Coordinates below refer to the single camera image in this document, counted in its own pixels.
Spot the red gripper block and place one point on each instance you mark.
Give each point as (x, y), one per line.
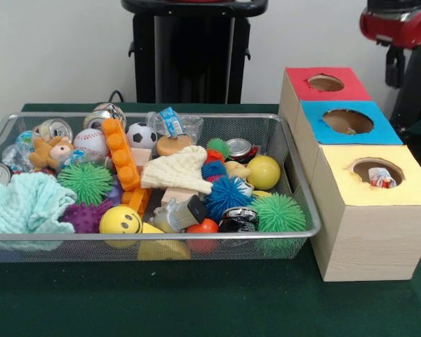
(400, 28)

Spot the colourful dotted cloth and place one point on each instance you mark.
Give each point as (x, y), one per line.
(380, 179)

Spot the wooden box with three holes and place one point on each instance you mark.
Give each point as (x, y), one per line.
(368, 238)

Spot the plain yellow ball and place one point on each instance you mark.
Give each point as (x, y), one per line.
(263, 172)

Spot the green spiky rubber ball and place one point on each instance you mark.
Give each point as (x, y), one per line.
(85, 182)
(279, 212)

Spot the blue spiky rubber ball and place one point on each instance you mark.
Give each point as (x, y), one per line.
(228, 193)

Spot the cream fluffy cloth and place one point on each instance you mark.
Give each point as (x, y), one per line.
(179, 172)

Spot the black and white soccer ball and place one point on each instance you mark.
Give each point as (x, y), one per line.
(141, 135)

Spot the orange plastic block toy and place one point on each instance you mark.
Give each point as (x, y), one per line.
(121, 154)

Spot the dark green table cloth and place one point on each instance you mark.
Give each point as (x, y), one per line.
(196, 302)

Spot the yellow smiley face ball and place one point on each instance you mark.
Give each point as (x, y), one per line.
(121, 219)

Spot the white baseball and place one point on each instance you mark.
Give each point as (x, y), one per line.
(90, 142)

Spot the brown teddy bear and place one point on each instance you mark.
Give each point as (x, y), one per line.
(47, 152)

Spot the mint green knitted cloth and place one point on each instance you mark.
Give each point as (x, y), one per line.
(21, 203)

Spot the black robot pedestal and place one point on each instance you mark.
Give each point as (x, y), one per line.
(196, 52)

